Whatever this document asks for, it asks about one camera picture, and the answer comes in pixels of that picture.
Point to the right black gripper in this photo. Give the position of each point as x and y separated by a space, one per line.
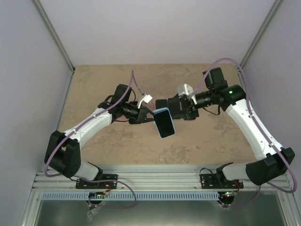
187 111

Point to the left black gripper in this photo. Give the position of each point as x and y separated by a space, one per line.
142 114

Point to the phone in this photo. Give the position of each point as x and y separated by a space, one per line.
164 122

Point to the black smartphone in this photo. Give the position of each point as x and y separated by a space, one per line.
161 103

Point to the light pink phone case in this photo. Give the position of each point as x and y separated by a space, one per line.
151 107

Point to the black phone case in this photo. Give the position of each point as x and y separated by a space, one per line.
133 121

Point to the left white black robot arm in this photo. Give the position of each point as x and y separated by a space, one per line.
63 151

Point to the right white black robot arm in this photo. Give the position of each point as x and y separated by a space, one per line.
271 158

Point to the left small circuit board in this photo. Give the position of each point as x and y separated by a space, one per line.
98 195

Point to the small circuit board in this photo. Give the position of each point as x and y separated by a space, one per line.
98 195
229 194

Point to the right small circuit board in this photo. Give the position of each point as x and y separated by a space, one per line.
229 194

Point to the clear plastic bag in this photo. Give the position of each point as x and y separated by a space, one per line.
93 211

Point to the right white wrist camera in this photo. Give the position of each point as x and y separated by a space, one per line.
186 90

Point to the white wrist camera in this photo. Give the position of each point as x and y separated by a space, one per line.
146 98
186 90

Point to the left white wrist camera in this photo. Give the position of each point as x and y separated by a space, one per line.
146 98

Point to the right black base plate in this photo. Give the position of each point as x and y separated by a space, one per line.
208 181

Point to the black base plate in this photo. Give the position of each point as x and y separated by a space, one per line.
208 181
110 182

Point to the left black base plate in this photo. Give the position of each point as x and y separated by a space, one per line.
110 182

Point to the right aluminium corner post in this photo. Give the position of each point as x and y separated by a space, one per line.
263 28

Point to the aluminium corner post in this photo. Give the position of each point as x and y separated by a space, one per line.
263 28
53 33

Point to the left aluminium corner post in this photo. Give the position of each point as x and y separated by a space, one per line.
53 33

